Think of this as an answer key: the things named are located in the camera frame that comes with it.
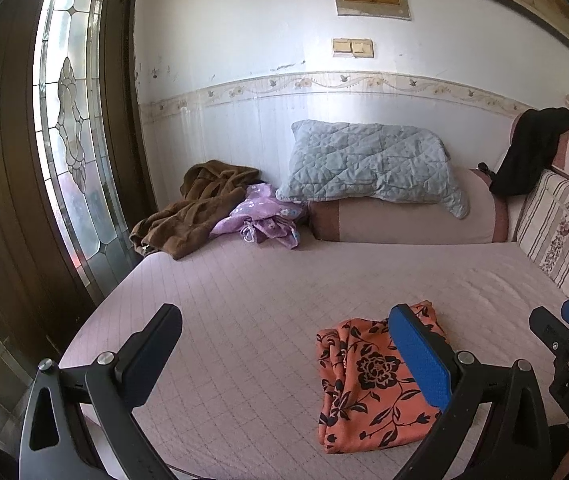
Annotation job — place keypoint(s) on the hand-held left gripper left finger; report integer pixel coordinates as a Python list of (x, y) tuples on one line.
[(154, 360)]

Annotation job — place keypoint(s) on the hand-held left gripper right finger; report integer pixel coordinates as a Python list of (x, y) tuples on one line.
[(424, 360)]

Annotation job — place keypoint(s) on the orange black floral shirt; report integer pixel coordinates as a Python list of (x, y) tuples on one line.
[(364, 390)]

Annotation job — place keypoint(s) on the striped floral back cushion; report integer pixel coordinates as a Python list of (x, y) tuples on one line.
[(559, 240)]

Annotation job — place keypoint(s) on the pink quilted sofa bed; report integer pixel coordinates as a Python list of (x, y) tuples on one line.
[(244, 310)]

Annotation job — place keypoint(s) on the pink bolster cushion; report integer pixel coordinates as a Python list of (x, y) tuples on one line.
[(404, 222)]

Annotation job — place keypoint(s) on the brown fleece robe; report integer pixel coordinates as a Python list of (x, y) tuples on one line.
[(184, 220)]

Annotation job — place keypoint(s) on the black garment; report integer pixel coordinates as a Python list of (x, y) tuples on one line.
[(529, 150)]

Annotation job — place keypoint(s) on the purple patterned garment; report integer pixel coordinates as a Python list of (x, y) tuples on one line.
[(259, 210)]

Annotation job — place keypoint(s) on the grey-blue quilted pillow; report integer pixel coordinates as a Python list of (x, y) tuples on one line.
[(364, 160)]

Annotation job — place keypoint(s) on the wooden stained glass door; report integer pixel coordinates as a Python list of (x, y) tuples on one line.
[(4, 135)]

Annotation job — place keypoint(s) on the beige wall light switch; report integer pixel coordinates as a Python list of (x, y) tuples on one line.
[(353, 47)]

